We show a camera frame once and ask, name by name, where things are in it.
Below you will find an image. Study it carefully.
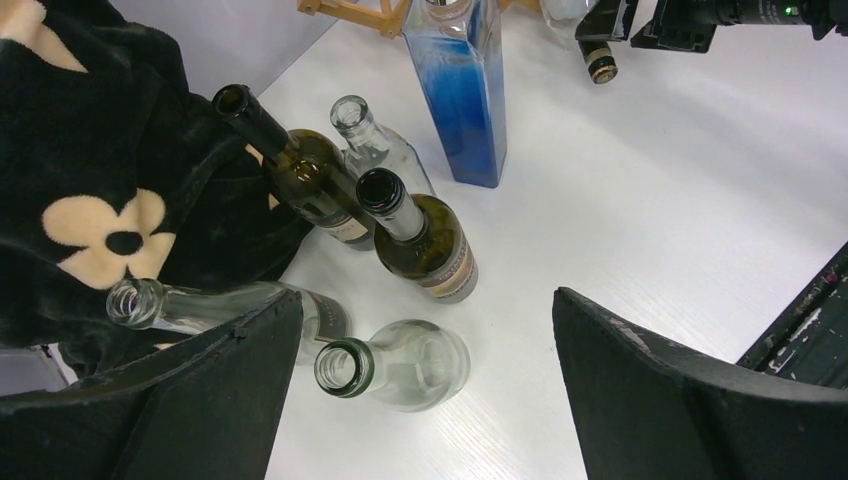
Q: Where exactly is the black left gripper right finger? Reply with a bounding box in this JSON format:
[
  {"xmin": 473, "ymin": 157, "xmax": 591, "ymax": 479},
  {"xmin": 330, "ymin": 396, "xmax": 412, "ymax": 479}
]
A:
[{"xmin": 552, "ymin": 287, "xmax": 847, "ymax": 479}]

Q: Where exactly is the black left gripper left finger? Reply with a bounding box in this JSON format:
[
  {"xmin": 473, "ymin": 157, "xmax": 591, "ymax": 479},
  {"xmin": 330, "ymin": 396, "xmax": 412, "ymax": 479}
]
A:
[{"xmin": 1, "ymin": 290, "xmax": 302, "ymax": 479}]

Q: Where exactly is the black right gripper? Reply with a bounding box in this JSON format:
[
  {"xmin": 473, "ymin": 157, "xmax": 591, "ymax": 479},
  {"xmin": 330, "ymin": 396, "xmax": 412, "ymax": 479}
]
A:
[{"xmin": 575, "ymin": 0, "xmax": 718, "ymax": 53}]

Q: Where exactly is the clear glass bottle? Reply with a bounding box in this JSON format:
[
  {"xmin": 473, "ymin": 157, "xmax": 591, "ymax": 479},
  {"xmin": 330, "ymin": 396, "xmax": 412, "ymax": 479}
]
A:
[
  {"xmin": 330, "ymin": 95, "xmax": 436, "ymax": 196},
  {"xmin": 539, "ymin": 0, "xmax": 598, "ymax": 30}
]

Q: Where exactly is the clear bottle with dark label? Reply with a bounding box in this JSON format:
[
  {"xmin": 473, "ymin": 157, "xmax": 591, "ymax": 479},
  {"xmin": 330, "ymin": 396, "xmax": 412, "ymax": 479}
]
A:
[{"xmin": 106, "ymin": 279, "xmax": 351, "ymax": 365}]

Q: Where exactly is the blue square glass bottle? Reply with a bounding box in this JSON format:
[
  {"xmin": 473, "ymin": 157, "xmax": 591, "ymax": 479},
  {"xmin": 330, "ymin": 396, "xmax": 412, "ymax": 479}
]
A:
[{"xmin": 402, "ymin": 1, "xmax": 507, "ymax": 189}]

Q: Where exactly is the clear bottle with black label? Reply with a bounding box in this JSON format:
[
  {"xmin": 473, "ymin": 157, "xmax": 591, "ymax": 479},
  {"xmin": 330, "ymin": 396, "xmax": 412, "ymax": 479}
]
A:
[{"xmin": 313, "ymin": 319, "xmax": 471, "ymax": 413}]

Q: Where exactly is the green wine bottle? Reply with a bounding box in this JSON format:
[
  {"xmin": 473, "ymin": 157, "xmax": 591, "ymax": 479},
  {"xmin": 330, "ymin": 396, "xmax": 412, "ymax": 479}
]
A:
[
  {"xmin": 212, "ymin": 84, "xmax": 375, "ymax": 251},
  {"xmin": 356, "ymin": 168, "xmax": 479, "ymax": 304}
]

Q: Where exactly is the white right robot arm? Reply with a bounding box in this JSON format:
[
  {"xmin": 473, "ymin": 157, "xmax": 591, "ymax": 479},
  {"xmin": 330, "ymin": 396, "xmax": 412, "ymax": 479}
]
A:
[{"xmin": 575, "ymin": 0, "xmax": 847, "ymax": 54}]

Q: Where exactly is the small dark bottle neck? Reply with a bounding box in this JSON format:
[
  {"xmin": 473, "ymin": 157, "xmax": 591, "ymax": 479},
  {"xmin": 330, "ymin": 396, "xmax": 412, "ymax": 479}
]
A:
[{"xmin": 578, "ymin": 41, "xmax": 619, "ymax": 85}]

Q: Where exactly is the wooden lattice wine rack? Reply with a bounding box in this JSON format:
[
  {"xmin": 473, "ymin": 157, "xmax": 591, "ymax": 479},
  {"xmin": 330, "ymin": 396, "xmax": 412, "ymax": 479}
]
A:
[{"xmin": 297, "ymin": 0, "xmax": 516, "ymax": 44}]

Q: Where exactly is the black floral plush blanket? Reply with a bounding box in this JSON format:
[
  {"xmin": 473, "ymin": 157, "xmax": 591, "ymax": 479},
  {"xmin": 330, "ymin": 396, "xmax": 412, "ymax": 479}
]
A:
[{"xmin": 1, "ymin": 1, "xmax": 311, "ymax": 378}]

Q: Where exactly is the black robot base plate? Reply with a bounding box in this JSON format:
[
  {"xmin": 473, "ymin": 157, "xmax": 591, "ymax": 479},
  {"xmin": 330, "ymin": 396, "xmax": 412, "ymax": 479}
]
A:
[{"xmin": 736, "ymin": 246, "xmax": 847, "ymax": 390}]

